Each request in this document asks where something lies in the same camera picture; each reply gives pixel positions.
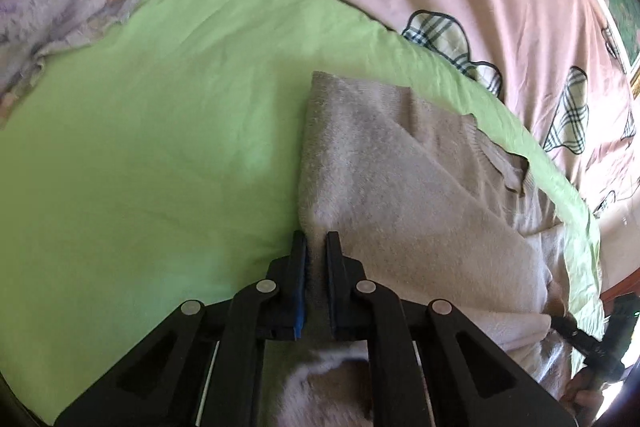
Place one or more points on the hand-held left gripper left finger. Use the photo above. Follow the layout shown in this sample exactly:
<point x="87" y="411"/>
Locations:
<point x="299" y="292"/>

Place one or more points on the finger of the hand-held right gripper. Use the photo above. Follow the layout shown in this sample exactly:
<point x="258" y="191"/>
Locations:
<point x="575" y="338"/>

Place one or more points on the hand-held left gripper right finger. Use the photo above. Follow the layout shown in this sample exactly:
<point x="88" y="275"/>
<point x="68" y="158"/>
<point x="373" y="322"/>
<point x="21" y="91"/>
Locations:
<point x="332" y="297"/>

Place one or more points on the grey knitted sweater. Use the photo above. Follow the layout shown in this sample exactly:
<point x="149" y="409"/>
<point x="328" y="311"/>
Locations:
<point x="400" y="207"/>

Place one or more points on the person's right hand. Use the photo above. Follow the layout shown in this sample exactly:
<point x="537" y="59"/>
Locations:
<point x="582" y="399"/>

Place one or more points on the light green bed sheet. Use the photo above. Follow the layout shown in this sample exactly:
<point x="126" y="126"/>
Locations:
<point x="150" y="147"/>

